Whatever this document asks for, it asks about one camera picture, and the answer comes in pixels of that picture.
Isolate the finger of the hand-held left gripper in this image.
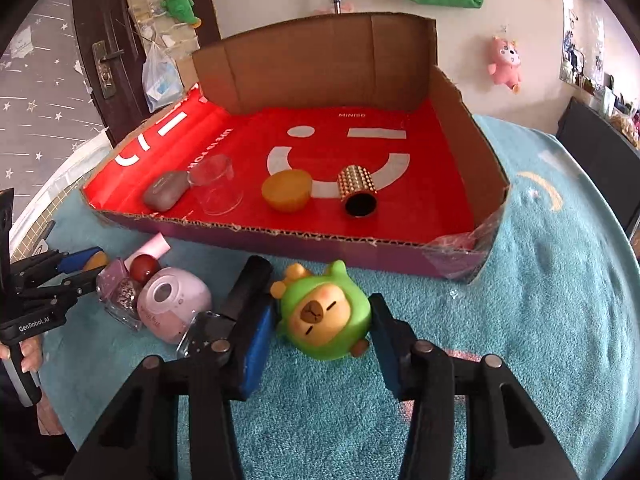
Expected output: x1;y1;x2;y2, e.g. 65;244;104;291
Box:
20;267;108;306
10;246;103;286

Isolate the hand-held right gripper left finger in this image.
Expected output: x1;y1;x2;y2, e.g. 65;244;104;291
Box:
75;305;278;480

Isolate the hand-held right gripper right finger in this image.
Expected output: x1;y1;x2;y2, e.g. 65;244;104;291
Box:
367;293;581;480

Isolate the glitter nail polish bottle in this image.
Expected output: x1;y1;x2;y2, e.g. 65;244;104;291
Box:
105;254;162;332

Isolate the black nail polish bottle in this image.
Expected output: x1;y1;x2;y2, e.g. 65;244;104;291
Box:
176;255;274;359

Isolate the pink nail polish bottle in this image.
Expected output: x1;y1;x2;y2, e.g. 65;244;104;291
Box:
96;232;172;306

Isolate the green capybara toy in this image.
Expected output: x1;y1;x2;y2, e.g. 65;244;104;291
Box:
270;260;373;362

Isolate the pink oval case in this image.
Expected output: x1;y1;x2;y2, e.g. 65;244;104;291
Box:
136;267;213;346

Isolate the grey eyeshadow case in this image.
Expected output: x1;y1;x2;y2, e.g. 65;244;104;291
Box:
143;171;192;212

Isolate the clear plastic cup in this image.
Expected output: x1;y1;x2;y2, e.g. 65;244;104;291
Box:
187;154;244;216

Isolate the orange round soap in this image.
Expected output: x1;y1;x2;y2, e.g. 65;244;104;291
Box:
261;170;313;211

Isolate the gold studded cylinder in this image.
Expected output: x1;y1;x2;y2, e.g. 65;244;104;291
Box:
336;164;378;219

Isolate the cardboard box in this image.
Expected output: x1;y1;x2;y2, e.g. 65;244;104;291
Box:
80;11;513;285

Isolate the person's left hand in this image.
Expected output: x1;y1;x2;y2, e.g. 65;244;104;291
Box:
0;335;47;387

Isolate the teal star blanket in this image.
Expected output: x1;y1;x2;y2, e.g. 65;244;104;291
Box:
37;112;640;480

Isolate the translucent plastic bag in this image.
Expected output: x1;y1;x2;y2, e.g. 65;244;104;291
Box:
141;40;182;113

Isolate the dark brown door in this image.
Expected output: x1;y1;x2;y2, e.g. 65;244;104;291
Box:
70;0;223;146

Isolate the green plush toy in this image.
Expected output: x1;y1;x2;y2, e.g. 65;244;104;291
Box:
160;0;203;28

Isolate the dark dresser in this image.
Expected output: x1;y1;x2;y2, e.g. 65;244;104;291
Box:
555;96;640;241

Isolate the pink plush toy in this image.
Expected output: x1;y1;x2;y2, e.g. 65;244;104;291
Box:
487;35;524;94

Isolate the metal door handle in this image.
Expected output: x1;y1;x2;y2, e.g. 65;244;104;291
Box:
91;40;126;100

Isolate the wall mirror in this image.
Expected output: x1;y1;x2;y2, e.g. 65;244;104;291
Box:
557;0;608;88

